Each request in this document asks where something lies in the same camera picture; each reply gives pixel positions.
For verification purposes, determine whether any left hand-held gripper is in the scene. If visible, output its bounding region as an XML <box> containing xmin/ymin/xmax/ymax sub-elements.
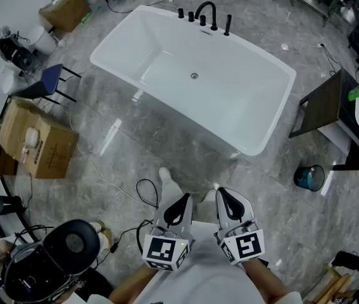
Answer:
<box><xmin>142</xmin><ymin>193</ymin><xmax>195</xmax><ymax>272</ymax></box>

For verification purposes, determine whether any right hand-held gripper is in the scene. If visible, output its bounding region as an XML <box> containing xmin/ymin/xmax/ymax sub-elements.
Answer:
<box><xmin>214</xmin><ymin>187</ymin><xmax>266</xmax><ymax>266</ymax></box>

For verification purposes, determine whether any person's left forearm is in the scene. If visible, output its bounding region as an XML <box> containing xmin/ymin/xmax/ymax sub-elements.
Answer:
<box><xmin>107</xmin><ymin>262</ymin><xmax>161</xmax><ymax>304</ymax></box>

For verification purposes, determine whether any person's right forearm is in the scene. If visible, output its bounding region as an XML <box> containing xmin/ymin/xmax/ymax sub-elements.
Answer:
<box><xmin>240</xmin><ymin>258</ymin><xmax>291</xmax><ymax>301</ymax></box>

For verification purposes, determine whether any white bathtub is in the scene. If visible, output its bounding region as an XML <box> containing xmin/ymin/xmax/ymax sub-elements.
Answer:
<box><xmin>89</xmin><ymin>4</ymin><xmax>298</xmax><ymax>157</ymax></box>

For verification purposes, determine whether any person's left leg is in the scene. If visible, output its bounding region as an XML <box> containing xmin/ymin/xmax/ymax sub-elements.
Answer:
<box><xmin>158</xmin><ymin>167</ymin><xmax>187</xmax><ymax>209</ymax></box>

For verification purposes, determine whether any person's leg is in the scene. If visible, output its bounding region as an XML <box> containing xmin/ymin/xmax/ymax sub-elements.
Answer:
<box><xmin>197</xmin><ymin>184</ymin><xmax>218</xmax><ymax>225</ymax></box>
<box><xmin>158</xmin><ymin>167</ymin><xmax>187</xmax><ymax>209</ymax></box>

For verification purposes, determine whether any person's right leg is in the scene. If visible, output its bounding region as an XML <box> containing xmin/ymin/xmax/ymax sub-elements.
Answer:
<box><xmin>197</xmin><ymin>184</ymin><xmax>218</xmax><ymax>225</ymax></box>

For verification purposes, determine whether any teal bucket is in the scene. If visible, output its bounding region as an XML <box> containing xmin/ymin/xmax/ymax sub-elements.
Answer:
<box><xmin>293</xmin><ymin>164</ymin><xmax>326</xmax><ymax>193</ymax></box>

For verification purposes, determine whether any black padded headset rig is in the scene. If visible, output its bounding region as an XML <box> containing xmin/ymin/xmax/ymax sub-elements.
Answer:
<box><xmin>1</xmin><ymin>219</ymin><xmax>101</xmax><ymax>304</ymax></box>

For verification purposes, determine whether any dark wooden table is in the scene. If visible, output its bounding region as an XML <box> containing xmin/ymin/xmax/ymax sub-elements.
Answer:
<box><xmin>288</xmin><ymin>68</ymin><xmax>359</xmax><ymax>171</ymax></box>

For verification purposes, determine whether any large printed cardboard box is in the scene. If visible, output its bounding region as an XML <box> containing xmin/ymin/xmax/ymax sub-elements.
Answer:
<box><xmin>0</xmin><ymin>98</ymin><xmax>80</xmax><ymax>180</ymax></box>

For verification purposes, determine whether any white pouch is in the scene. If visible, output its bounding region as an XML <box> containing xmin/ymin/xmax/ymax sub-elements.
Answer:
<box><xmin>24</xmin><ymin>127</ymin><xmax>39</xmax><ymax>148</ymax></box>

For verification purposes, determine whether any blue chair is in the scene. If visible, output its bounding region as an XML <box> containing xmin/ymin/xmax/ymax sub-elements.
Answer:
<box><xmin>9</xmin><ymin>63</ymin><xmax>82</xmax><ymax>106</ymax></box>

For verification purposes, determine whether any white round appliance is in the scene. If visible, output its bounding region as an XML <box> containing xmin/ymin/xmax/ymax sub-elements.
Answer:
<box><xmin>0</xmin><ymin>66</ymin><xmax>24</xmax><ymax>96</ymax></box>

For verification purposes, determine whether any black round device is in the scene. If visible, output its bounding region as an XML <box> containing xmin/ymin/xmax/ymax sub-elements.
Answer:
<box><xmin>0</xmin><ymin>35</ymin><xmax>40</xmax><ymax>73</ymax></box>

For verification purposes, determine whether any white waste bin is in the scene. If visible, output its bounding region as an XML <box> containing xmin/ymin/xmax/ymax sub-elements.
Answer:
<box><xmin>26</xmin><ymin>24</ymin><xmax>58</xmax><ymax>56</ymax></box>

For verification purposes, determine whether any plain cardboard box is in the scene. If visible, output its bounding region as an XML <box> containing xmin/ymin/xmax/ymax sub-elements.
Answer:
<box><xmin>38</xmin><ymin>0</ymin><xmax>92</xmax><ymax>34</ymax></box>

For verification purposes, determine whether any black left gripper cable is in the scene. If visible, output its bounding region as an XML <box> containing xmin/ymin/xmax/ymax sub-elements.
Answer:
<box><xmin>135</xmin><ymin>218</ymin><xmax>154</xmax><ymax>260</ymax></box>

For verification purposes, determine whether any black looped cable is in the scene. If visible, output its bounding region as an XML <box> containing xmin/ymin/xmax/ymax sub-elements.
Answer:
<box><xmin>135</xmin><ymin>178</ymin><xmax>160</xmax><ymax>210</ymax></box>

